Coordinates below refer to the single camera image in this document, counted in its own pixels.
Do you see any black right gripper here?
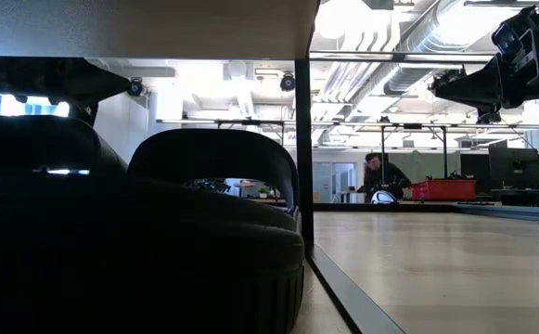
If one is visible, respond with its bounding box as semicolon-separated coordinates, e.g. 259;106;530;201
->
430;26;539;112

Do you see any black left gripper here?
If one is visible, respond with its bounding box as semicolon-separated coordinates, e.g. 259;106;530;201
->
0;56;133;127

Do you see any black rubber slide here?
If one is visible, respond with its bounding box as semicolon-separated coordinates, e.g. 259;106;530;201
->
0;114;131;334
110;128;306;334

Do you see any small black monitor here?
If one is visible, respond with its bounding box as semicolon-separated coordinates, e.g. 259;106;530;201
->
459;152;491;182

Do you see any large black monitor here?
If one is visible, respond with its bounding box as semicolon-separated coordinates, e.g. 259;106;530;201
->
489;147;539;190

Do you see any large bright window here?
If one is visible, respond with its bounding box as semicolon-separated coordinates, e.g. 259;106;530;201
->
0;90;71;117

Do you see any red plastic crate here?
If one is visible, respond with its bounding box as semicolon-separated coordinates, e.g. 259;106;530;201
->
410;179;478;202

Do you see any background metal gantry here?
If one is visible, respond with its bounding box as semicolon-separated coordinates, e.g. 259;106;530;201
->
156;118;539;186

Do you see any person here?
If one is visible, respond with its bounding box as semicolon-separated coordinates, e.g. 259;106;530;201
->
356;151;412;204

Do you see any white rounded helmet object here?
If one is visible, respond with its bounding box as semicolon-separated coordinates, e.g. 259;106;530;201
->
370;189;398;205

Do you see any ceiling camera rig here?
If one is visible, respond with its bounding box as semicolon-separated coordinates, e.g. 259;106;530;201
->
429;68;466;89
476;109;502;125

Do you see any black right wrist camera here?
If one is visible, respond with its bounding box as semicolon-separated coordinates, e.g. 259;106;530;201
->
491;4;539;59

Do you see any silver ceiling duct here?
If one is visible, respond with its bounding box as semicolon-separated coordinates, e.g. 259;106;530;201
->
379;0;514;94

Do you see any wooden shelf with black frame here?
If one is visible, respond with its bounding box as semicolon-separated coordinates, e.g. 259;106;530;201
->
0;0;407;334

